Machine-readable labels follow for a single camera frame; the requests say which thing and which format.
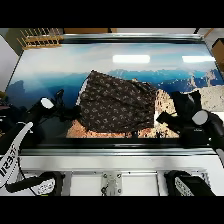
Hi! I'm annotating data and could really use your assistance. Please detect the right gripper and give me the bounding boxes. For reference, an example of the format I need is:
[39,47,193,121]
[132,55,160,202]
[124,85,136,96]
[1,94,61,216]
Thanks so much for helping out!
[155,111,183,134]

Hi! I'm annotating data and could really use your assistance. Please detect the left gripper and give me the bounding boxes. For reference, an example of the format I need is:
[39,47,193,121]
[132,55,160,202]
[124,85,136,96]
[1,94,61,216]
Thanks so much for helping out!
[60,105,83,123]

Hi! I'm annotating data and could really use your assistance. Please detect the brown patterned garment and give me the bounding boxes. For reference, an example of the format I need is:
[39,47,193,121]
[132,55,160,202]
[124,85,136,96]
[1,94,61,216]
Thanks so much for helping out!
[75,69,159,135]

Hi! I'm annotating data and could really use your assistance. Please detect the wooden rack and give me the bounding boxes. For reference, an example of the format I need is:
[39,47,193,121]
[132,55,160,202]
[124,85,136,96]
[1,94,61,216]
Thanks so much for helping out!
[16,28,65,51]

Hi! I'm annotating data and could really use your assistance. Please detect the cardboard box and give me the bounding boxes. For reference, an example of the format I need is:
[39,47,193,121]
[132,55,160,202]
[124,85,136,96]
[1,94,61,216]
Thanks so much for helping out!
[211,37,224,73]

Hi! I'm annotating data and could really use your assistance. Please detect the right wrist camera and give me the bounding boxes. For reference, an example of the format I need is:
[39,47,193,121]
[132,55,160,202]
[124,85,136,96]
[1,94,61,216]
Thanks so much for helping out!
[170,89,203,116]

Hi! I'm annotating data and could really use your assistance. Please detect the black cable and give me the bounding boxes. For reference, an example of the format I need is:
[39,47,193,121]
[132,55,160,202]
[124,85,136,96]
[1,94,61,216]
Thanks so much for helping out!
[16,156,40,197]

